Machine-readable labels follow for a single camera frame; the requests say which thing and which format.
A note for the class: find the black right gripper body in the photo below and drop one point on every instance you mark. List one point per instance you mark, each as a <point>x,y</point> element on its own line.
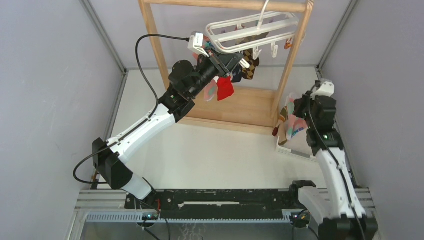
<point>302,109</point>

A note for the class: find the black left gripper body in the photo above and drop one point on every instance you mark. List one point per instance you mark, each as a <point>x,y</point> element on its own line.
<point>217,61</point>

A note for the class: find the white plastic clip hanger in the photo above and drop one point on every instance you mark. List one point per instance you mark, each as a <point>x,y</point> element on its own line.
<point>251,32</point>

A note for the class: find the red snowflake sock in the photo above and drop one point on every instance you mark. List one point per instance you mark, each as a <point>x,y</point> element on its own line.
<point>225,88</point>

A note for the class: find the striped maroon orange green sock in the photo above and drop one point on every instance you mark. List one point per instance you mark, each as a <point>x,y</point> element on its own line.
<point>280,127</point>

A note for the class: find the pink sock with green patch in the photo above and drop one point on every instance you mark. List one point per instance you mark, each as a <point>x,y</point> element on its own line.
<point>210,91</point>

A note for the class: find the white perforated plastic basket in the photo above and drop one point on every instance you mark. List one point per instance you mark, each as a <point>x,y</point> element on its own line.
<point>298,145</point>

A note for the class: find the orange hanger clip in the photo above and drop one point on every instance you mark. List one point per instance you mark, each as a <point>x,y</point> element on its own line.
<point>288,43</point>

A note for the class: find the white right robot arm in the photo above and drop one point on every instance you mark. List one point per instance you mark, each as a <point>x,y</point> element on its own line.
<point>341,216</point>

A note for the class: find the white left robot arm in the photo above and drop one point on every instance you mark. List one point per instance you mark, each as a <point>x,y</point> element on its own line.
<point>110,157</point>

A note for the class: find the wooden hanger rack stand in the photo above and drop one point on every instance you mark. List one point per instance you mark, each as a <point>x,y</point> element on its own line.
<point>202,93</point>

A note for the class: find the dark navy sock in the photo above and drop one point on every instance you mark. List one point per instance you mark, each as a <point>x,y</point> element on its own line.
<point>237,74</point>

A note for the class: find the brown argyle sock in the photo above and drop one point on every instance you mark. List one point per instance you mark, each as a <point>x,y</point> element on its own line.
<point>248,73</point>

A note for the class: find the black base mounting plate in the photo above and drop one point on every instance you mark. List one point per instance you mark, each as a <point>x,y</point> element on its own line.
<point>220,204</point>

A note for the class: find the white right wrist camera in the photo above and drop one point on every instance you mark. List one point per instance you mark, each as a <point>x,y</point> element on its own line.
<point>323,87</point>

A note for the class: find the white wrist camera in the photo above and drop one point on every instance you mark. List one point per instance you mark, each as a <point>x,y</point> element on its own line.
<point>323,87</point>
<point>198,44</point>

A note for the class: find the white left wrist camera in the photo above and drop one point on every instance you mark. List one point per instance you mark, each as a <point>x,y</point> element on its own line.
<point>198,44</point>

